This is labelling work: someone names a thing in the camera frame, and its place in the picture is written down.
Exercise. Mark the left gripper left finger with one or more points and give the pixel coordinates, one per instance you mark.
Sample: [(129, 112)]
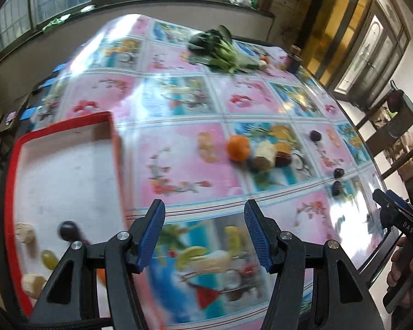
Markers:
[(74, 298)]

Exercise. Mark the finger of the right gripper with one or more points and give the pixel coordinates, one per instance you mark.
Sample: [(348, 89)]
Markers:
[(391, 215), (401, 203)]

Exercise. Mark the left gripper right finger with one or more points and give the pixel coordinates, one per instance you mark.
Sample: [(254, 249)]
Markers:
[(317, 286)]

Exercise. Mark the green grape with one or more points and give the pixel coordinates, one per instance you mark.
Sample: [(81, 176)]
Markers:
[(49, 259)]

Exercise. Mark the round sugarcane piece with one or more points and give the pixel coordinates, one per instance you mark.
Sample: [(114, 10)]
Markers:
[(33, 284)]

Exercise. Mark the small sugarcane piece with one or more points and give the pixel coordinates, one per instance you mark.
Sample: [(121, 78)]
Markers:
[(25, 233)]

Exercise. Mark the long sugarcane piece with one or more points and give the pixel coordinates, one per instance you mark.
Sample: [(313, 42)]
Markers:
[(264, 156)]

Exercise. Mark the orange mandarin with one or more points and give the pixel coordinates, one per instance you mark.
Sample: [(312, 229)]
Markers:
[(238, 148), (101, 275)]

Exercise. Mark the wooden chair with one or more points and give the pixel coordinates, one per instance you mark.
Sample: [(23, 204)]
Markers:
[(391, 117)]

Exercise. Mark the red rimmed white tray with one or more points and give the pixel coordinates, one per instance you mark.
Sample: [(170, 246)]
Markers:
[(69, 171)]

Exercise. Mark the fruit print plastic tablecloth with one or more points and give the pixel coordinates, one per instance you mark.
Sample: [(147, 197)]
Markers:
[(174, 119)]

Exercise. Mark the dark jar with cork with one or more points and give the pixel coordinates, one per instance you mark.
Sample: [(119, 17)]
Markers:
[(294, 59)]

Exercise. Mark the blue white mahjong tile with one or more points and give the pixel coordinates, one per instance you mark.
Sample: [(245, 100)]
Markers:
[(28, 113)]

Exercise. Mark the far small orange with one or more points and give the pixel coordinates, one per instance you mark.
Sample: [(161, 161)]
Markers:
[(265, 59)]

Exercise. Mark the green leafy vegetable bunch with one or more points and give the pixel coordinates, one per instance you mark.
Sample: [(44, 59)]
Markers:
[(214, 48)]

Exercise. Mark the green cloth on sill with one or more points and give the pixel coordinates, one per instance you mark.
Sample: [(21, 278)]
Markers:
[(55, 23)]

